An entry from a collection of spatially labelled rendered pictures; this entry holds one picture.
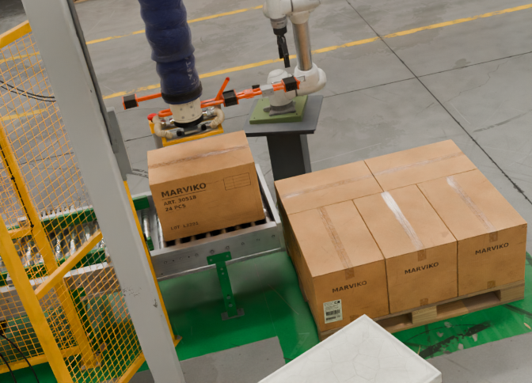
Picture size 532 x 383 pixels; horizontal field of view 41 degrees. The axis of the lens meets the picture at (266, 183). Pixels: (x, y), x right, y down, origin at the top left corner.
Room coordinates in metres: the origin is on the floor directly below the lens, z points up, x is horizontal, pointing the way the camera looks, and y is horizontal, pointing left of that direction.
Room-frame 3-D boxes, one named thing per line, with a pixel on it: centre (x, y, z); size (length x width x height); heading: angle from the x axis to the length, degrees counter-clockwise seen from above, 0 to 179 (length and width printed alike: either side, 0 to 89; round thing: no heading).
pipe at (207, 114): (3.63, 0.36, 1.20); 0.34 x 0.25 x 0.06; 97
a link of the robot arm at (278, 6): (3.70, -0.24, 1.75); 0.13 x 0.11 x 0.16; 90
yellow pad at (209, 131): (3.53, 0.35, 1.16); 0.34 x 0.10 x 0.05; 97
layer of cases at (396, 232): (3.43, -0.69, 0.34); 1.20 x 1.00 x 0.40; 96
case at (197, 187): (3.64, 0.36, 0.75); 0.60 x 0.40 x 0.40; 94
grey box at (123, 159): (2.68, 0.65, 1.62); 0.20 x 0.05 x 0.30; 96
